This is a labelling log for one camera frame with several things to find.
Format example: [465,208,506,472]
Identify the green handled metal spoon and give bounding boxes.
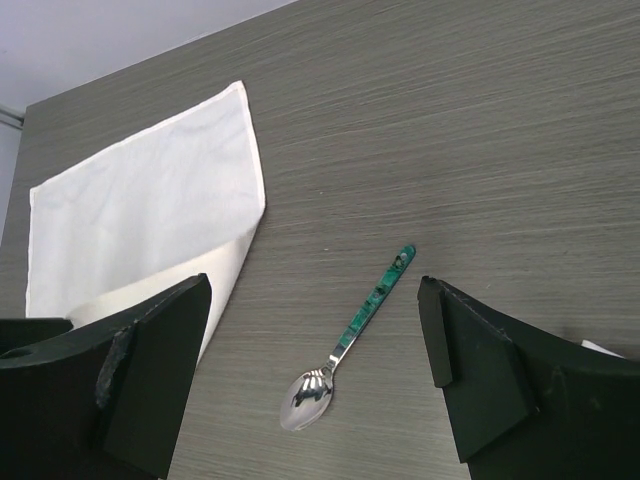
[280,245,416,431]

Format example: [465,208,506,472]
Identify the white folded cloth with logo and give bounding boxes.
[581,340,622,358]

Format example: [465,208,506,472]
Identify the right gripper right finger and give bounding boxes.
[417,276,639,479]

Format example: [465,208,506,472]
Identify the white cloth napkin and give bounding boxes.
[25,81,266,341]

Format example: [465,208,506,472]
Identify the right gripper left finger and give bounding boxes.
[1,274,211,479]

